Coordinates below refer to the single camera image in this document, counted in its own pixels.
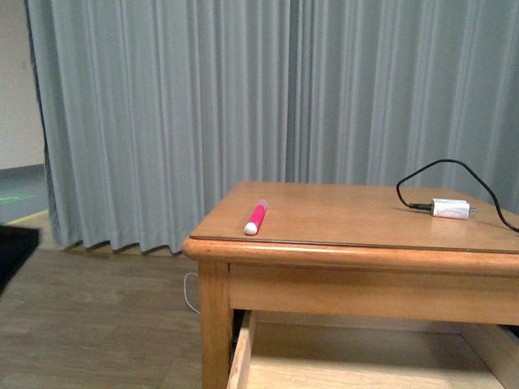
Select white power adapter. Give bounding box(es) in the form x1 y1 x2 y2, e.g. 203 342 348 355
431 199 477 220

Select wooden nightstand cabinet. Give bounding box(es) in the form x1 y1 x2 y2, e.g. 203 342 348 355
182 182 518 388

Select grey curtain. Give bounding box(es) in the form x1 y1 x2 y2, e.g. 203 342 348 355
26 1 518 250

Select black object at left edge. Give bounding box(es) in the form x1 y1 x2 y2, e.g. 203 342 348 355
1 225 40 293

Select wooden top drawer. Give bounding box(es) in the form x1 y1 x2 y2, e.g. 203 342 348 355
227 311 518 388

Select white charger cable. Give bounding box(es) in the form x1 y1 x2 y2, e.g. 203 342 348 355
183 271 201 314

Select black adapter cable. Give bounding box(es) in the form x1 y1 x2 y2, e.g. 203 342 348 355
396 159 519 233

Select pink marker white caps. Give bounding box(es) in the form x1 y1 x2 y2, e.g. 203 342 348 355
243 199 268 236

